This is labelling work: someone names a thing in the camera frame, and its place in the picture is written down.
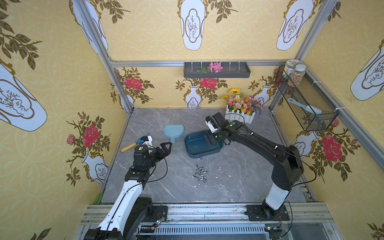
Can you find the spice jar white lid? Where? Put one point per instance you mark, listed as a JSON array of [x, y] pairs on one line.
[[297, 75]]

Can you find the blue rake yellow handle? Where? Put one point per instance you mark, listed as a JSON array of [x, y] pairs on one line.
[[130, 146]]

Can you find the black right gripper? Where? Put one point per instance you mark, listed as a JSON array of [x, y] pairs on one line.
[[216, 122]]

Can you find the black wire mesh basket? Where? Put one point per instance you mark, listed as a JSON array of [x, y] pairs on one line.
[[307, 93]]

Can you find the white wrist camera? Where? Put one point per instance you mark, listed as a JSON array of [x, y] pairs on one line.
[[146, 140], [210, 125]]

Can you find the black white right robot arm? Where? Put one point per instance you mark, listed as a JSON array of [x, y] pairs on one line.
[[286, 162]]

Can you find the glass jar white lid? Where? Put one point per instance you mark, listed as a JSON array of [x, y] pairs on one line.
[[289, 67]]

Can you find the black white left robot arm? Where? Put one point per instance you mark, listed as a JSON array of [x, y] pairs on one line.
[[130, 209]]

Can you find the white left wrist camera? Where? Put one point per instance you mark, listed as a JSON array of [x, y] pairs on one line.
[[146, 140]]

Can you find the teal plastic storage box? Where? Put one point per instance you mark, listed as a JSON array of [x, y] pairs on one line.
[[201, 144]]

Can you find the pink flower on shelf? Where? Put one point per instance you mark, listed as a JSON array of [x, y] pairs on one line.
[[215, 67]]

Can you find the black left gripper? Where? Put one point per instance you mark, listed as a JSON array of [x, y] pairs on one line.
[[161, 150]]

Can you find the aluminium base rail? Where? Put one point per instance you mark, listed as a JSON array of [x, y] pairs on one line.
[[307, 220]]

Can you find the dark wall shelf tray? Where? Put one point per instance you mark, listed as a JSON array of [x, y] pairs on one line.
[[231, 69]]

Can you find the white fence flower box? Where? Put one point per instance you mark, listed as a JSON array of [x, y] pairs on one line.
[[241, 107]]

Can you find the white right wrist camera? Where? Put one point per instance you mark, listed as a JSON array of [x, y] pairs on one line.
[[210, 125]]

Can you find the light blue brush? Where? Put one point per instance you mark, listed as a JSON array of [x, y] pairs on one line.
[[308, 108]]

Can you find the light blue dustpan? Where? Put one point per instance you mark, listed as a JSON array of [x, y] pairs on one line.
[[173, 132]]

